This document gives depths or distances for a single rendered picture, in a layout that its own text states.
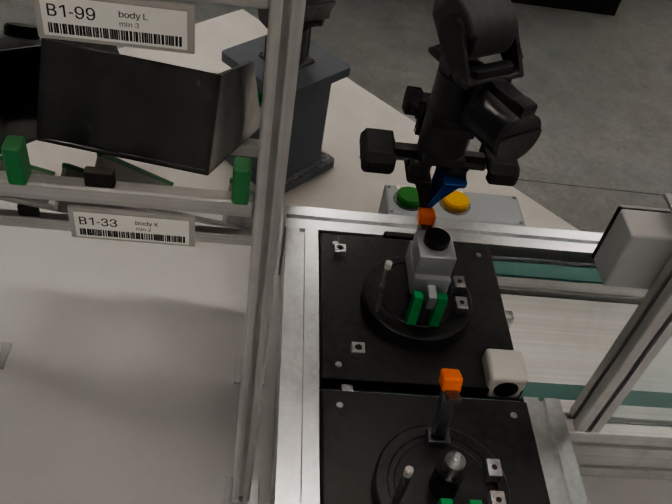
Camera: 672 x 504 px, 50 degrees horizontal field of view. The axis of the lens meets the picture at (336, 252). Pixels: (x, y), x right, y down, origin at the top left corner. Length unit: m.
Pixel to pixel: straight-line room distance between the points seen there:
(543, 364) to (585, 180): 2.02
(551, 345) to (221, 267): 0.48
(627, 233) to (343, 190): 0.63
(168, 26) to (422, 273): 0.50
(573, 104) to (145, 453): 2.80
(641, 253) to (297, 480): 0.41
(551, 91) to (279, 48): 3.05
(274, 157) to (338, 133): 0.88
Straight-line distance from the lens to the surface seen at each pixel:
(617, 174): 3.09
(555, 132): 3.19
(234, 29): 1.65
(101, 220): 0.54
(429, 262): 0.84
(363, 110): 1.44
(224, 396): 0.95
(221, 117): 0.56
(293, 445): 0.80
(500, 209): 1.13
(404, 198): 1.08
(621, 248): 0.73
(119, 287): 1.07
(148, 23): 0.44
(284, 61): 0.45
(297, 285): 0.94
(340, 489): 0.78
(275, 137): 0.48
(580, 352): 1.04
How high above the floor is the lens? 1.66
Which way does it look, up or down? 45 degrees down
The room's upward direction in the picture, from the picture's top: 11 degrees clockwise
